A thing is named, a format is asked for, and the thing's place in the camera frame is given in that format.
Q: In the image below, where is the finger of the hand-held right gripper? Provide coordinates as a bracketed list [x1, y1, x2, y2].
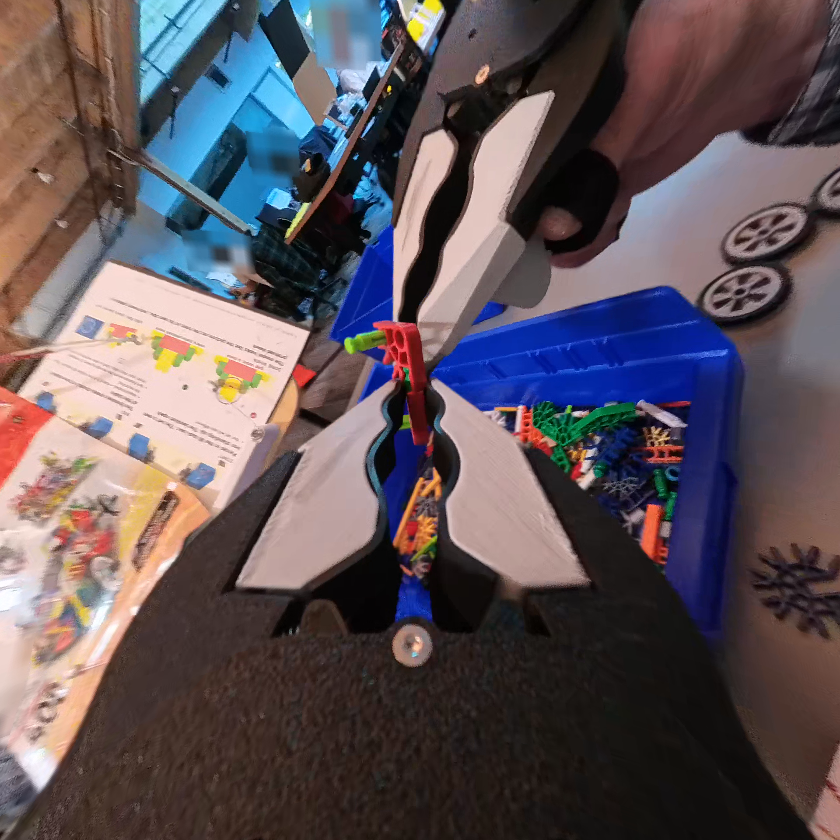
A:
[414, 90, 559, 368]
[390, 129, 473, 326]

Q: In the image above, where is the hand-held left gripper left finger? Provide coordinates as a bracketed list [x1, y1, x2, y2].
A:
[235, 382, 401, 594]

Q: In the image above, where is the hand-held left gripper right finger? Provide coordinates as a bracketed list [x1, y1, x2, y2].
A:
[430, 382, 590, 594]

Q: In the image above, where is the red toy connector piece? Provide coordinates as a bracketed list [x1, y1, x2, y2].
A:
[374, 321, 434, 447]

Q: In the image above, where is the person's right hand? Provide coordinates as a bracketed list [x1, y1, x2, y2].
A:
[539, 0, 840, 270]

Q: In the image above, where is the empty blue plastic bin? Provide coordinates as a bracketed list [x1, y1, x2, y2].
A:
[329, 224, 506, 345]

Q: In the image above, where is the pile of colourful toy pieces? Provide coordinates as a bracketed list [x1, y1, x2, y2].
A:
[394, 401, 690, 611]

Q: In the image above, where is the white instruction sheet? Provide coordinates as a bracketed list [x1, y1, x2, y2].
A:
[20, 259, 312, 493]

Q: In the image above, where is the colourful toy package bag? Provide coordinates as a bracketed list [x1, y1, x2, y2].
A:
[0, 388, 211, 788]

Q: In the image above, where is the small blue toy piece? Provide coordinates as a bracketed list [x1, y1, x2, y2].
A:
[750, 544, 840, 640]

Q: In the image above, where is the paper sheet on table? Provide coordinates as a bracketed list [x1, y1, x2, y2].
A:
[812, 742, 840, 840]

